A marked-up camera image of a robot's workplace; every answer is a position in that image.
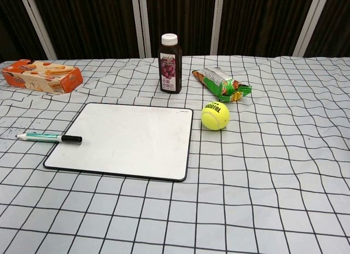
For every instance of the white black checkered tablecloth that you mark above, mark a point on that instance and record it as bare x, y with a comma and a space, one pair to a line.
246, 183

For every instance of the orange biscuit box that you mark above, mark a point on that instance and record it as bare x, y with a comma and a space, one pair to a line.
41, 73

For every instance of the green snack bag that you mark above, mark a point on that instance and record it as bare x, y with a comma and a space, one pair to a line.
218, 81

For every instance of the yellow tennis ball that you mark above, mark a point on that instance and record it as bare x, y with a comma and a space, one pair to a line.
216, 117

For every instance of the white partition frame post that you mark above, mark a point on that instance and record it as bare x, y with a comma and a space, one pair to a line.
37, 24
216, 24
137, 18
307, 24

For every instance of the green black whiteboard marker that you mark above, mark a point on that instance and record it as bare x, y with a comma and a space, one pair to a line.
46, 137

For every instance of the grape juice bottle white cap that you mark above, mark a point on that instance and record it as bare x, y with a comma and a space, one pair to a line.
170, 73

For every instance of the white rectangular board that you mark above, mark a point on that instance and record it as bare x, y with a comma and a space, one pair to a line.
123, 139

